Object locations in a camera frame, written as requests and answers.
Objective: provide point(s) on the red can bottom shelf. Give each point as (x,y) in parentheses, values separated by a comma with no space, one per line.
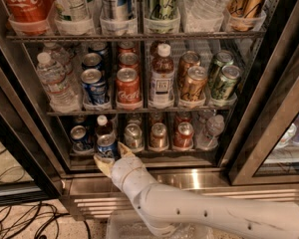
(183,136)

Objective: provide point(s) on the blue pepsi can bottom shelf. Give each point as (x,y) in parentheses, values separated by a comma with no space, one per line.
(107,146)

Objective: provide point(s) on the water bottle bottom shelf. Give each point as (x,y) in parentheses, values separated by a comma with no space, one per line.
(213,128)

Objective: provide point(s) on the water bottle top shelf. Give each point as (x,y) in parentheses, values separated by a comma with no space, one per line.
(205,15)

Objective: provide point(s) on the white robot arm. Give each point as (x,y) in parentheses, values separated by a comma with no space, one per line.
(163,208)

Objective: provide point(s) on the silver can bottom shelf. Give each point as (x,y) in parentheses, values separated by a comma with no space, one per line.
(134,137)

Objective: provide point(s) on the fridge glass door left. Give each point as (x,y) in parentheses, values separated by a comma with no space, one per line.
(26,174)

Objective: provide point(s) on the tea bottle shelf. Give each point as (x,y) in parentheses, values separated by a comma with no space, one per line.
(104,126)
(161,78)

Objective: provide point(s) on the top wire shelf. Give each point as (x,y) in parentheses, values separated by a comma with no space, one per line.
(136,37)

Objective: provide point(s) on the silver green can top shelf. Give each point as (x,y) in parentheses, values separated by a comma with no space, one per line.
(73,17)

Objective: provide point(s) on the green lacroix can top shelf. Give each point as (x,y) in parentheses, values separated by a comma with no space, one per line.
(161,16)

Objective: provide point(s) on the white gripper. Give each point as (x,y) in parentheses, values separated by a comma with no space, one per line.
(122,170)

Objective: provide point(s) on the brown can bottom shelf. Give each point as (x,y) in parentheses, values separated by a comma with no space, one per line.
(158,135)

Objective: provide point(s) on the silver blue can top shelf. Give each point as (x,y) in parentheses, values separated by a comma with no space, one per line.
(119,17)

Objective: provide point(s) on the front gold can middle shelf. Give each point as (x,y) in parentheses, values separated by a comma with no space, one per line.
(191,92)

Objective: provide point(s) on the orange can top shelf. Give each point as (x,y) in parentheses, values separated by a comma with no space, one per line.
(244,15)

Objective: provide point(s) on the fridge glass door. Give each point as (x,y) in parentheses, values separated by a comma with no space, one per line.
(26,174)
(265,146)

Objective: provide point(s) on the rear green can middle shelf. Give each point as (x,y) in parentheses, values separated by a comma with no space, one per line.
(219,60)

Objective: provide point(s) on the middle wire shelf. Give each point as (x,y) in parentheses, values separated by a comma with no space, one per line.
(137,111)

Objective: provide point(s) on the clear plastic bin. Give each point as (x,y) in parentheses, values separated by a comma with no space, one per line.
(126,224)

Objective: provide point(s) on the coca-cola can shelf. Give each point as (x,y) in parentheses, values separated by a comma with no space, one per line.
(129,60)
(30,17)
(128,85)

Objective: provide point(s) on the wire shelf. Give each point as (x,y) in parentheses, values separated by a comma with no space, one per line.
(136,37)
(137,111)

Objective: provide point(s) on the water bottle middle shelf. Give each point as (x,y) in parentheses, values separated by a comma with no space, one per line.
(54,80)

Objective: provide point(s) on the front pepsi can middle shelf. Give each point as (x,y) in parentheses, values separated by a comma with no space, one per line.
(95,87)

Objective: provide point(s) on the front coca-cola can middle shelf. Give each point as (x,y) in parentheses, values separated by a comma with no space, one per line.
(128,85)

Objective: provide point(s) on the rear gold can middle shelf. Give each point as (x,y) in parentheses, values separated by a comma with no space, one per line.
(187,60)

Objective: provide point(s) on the water bottle shelf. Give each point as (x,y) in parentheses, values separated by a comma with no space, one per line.
(54,80)
(205,15)
(213,128)

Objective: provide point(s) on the front green can middle shelf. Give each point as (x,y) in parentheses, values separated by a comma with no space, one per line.
(226,83)

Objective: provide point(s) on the gold can shelf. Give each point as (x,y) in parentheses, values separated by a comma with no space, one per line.
(187,60)
(191,92)

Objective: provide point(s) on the tea bottle middle shelf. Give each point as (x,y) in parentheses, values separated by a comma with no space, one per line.
(161,78)

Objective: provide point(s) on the tea bottle bottom shelf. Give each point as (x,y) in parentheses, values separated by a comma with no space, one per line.
(104,126)

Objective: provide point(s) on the fridge glass door right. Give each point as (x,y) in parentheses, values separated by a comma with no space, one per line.
(265,146)

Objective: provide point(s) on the steel fridge base grille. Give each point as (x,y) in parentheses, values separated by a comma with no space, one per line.
(93,196)

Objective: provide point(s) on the coca-cola can top shelf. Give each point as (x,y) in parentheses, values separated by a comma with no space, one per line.
(30,17)

